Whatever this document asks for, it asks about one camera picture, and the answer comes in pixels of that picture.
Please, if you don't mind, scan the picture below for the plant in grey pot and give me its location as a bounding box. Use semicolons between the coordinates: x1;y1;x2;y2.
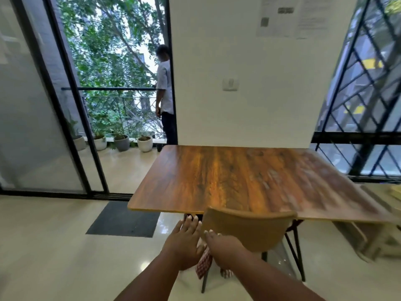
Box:
111;125;130;152

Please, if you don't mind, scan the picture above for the person's right forearm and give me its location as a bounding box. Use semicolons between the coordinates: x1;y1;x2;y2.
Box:
219;246;326;301

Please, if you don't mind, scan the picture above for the plant in white pot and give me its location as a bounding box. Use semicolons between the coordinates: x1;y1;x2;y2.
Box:
92;122;108;151
137;131;154;153

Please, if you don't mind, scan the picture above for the black balcony railing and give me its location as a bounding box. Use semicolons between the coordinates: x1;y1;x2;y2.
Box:
61;87;167;140

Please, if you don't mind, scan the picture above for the red checked cleaning cloth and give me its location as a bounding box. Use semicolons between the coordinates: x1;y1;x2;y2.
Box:
195;246;234;280

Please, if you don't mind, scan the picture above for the black door frame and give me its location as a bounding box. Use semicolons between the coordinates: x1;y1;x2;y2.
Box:
164;0;179;146

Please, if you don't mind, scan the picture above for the person's left hand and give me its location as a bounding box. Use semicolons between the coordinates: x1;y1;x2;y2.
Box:
160;215;208;272

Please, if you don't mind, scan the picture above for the dark grey floor mat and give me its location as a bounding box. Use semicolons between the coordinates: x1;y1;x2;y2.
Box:
85;201;161;238

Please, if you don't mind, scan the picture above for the cream plastic tray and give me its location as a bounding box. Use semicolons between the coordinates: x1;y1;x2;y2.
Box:
386;184;401;203

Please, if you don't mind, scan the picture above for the person's right hand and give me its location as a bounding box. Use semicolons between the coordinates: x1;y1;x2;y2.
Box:
203;230;248;270

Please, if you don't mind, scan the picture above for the beige plastic stool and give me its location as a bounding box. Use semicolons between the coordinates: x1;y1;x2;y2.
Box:
333;184;401;264

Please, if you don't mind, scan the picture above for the white wall switch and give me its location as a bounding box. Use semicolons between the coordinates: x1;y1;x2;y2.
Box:
222;77;241;92

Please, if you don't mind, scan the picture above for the beige upholstered chair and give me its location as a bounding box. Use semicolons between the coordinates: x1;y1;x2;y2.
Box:
200;207;306;294

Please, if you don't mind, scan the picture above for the plant in beige pot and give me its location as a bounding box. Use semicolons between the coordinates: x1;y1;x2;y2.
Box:
64;109;87;151

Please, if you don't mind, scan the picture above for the paper sheet with photos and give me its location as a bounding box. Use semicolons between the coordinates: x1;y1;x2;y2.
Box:
256;0;298;38

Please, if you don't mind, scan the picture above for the black window grille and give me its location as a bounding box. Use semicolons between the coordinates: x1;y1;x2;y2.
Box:
312;0;401;183

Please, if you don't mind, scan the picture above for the person's left forearm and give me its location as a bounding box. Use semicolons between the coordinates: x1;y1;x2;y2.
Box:
114;250;184;301

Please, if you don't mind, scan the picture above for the paper sheet with text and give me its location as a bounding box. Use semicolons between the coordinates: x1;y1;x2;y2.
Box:
296;0;330;40

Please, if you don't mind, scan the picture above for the wooden table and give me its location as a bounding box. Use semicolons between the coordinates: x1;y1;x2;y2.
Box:
127;145;401;283

